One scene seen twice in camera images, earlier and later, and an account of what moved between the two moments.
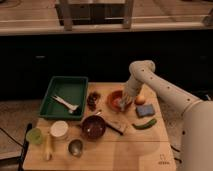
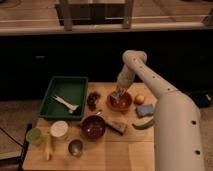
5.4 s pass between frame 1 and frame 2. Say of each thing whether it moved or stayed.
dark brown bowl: stayed
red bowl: stayed
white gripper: moved
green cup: stayed
